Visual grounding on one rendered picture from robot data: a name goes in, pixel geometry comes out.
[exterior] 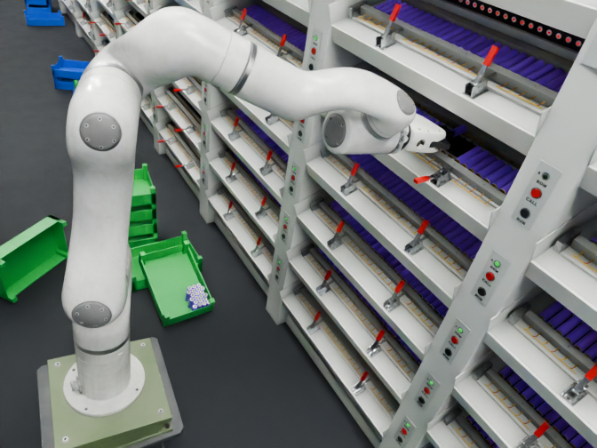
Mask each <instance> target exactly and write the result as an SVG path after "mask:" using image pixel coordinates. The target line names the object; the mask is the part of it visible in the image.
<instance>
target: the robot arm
mask: <svg viewBox="0 0 597 448"><path fill-rule="evenodd" d="M187 76H192V77H196V78H198V79H200V80H202V81H204V82H206V83H208V84H211V85H213V86H215V87H217V88H219V89H220V90H222V91H224V92H227V93H229V94H232V95H234V96H235V97H237V98H239V99H241V100H244V101H246V102H249V103H250V104H252V105H254V106H256V107H258V108H262V109H264V110H265V111H267V112H269V113H271V114H273V115H275V116H278V117H280V118H282V119H285V120H288V121H300V120H303V119H306V118H308V117H310V116H314V115H318V114H321V113H324V112H329V111H330V112H329V114H328V115H327V116H326V117H325V119H324V122H323V126H322V138H323V142H324V144H325V146H326V148H327V149H328V150H329V151H330V152H331V153H333V154H337V155H360V154H385V155H389V154H396V153H398V152H400V151H401V150H407V151H413V152H421V153H433V152H437V151H438V148H442V149H447V150H448V149H449V147H450V143H451V142H452V140H453V138H454V137H453V136H454V134H455V131H448V130H446V128H447V126H446V125H440V124H434V123H432V122H431V121H429V120H428V119H426V118H424V117H422V116H421V115H419V114H416V106H415V104H414V102H413V100H412V98H411V97H410V96H409V95H408V94H407V93H406V92H405V91H403V90H402V89H401V88H399V87H398V86H396V85H394V84H392V83H390V82H389V81H387V80H386V79H384V78H382V77H380V76H377V75H375V74H373V73H371V72H369V71H367V70H363V69H359V68H326V69H322V70H316V71H304V70H301V69H299V68H296V67H294V66H293V65H291V64H290V63H288V62H286V61H285V60H282V59H281V58H279V57H277V56H275V55H274V54H272V53H271V52H269V51H267V50H265V49H264V48H262V47H260V46H258V45H257V44H254V43H253V42H251V41H250V40H248V39H246V38H244V37H243V36H240V35H238V34H236V33H235V32H234V31H232V30H230V29H228V28H226V27H224V26H222V25H220V24H219V23H218V22H216V21H214V20H211V19H210V18H208V17H206V16H204V15H202V14H201V13H199V12H196V11H194V10H191V9H188V8H185V7H180V6H171V7H165V8H163V9H160V10H158V11H156V12H154V13H152V14H150V15H149V16H147V17H146V18H145V19H144V20H142V21H141V22H140V23H139V24H137V25H136V26H135V27H134V28H132V29H131V30H129V31H128V32H127V33H125V34H124V35H123V36H120V37H119V38H117V39H116V40H114V41H112V42H111V43H109V44H108V45H107V46H105V47H104V48H103V49H102V50H101V51H100V52H99V53H98V54H97V55H96V56H95V57H94V58H93V59H92V61H91V62H90V63H89V64H88V66H87V67H86V69H85V70H84V72H83V74H82V76H81V78H80V80H79V83H78V85H77V87H76V90H75V92H74V94H73V96H72V99H71V101H70V103H69V107H68V116H67V125H66V143H67V150H68V155H69V158H70V161H71V164H72V170H73V219H72V229H71V237H70V243H69V249H68V261H67V267H66V273H65V278H64V283H63V287H62V294H61V300H62V306H63V309H64V311H65V313H66V315H67V316H68V318H69V319H70V320H71V321H72V327H73V336H74V343H75V352H76V363H75V364H74V365H73V366H72V367H71V368H70V370H69V371H68V373H67V375H66V377H65V380H64V384H63V391H64V397H65V398H66V401H67V403H68V404H69V406H70V407H71V408H72V409H74V410H75V411H76V412H79V413H81V414H83V415H86V416H92V417H102V416H108V415H111V414H114V413H117V412H120V411H122V410H124V409H125V408H127V407H128V406H130V405H131V404H132V403H133V402H134V401H135V400H136V399H137V398H138V396H139V394H140V393H141V391H142V389H143V387H144V382H145V372H144V368H143V366H142V364H141V362H140V361H139V360H138V358H137V357H135V356H134V355H132V354H131V342H130V313H131V276H132V255H131V247H130V246H129V244H128V235H129V225H130V216H131V199H132V190H133V181H134V167H135V153H136V143H137V134H138V126H139V113H140V107H141V102H142V101H143V100H144V99H145V98H146V97H147V96H148V95H149V94H150V93H151V92H152V91H153V90H154V89H156V88H158V87H160V86H163V85H166V84H170V83H173V82H176V81H179V80H180V79H182V78H184V77H187Z"/></svg>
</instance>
